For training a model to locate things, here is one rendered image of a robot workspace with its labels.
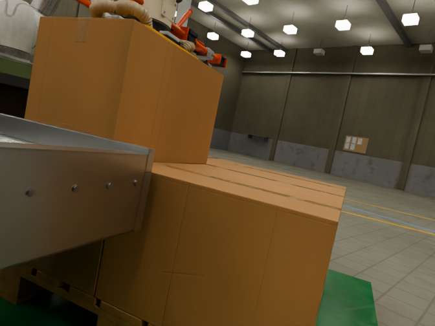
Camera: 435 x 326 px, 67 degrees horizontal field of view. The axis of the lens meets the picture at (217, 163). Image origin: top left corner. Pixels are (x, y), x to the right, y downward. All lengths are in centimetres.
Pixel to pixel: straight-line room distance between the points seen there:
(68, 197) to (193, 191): 32
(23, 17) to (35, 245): 124
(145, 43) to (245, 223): 59
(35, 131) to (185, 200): 49
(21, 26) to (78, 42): 61
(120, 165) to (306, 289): 49
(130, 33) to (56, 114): 36
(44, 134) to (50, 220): 45
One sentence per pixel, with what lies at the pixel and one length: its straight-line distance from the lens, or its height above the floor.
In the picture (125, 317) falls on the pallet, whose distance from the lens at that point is 103.
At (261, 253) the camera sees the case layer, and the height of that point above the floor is 42.
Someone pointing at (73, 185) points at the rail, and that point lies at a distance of 65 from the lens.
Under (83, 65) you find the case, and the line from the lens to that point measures 109.
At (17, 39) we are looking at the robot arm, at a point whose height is 91.
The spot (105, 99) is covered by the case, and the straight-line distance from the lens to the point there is 100.
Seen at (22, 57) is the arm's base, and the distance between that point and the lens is 171.
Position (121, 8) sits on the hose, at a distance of 120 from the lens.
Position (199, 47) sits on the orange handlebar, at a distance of 163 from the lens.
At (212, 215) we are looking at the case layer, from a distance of 82.
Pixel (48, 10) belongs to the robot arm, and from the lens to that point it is 195.
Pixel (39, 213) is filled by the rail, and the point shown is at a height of 49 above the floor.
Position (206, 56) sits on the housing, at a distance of 170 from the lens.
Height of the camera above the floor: 67
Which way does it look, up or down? 4 degrees down
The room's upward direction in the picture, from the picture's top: 11 degrees clockwise
